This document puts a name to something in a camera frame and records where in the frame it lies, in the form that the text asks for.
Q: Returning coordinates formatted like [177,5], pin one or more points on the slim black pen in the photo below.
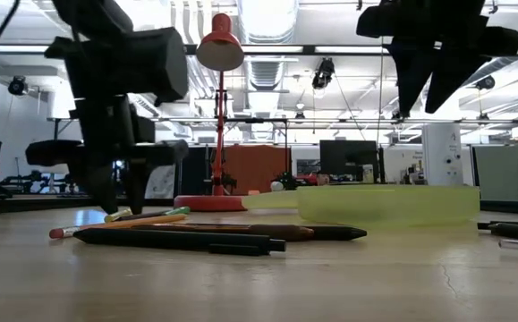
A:
[339,232]

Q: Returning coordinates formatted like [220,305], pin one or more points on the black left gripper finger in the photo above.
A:
[137,188]
[102,188]

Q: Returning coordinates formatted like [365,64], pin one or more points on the black overhead frame beam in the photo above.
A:
[276,49]

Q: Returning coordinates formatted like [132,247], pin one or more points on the green pen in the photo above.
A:
[178,210]

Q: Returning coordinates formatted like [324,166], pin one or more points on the hanging black camera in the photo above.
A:
[397,115]
[485,82]
[17,86]
[323,73]

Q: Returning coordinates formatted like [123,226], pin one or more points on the yellow-green translucent supply box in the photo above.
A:
[388,205]

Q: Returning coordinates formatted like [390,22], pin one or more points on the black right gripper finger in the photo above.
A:
[448,76]
[408,71]

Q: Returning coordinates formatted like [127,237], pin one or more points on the grey partition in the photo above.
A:
[504,172]

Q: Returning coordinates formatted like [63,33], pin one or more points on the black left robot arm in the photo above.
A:
[120,62]

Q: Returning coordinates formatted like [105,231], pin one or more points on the orange pencil with eraser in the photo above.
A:
[151,220]

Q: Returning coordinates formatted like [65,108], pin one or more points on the orange partition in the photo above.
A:
[258,167]

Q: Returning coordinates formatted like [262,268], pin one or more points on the black background robot arm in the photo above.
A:
[21,181]

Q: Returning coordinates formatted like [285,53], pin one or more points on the patterned white curtain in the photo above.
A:
[162,181]

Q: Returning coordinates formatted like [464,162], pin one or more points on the brown pencil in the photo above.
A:
[281,232]

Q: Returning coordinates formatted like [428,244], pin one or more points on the red desk lamp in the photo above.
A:
[219,33]

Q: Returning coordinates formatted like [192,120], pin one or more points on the black pen with clip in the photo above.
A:
[173,239]

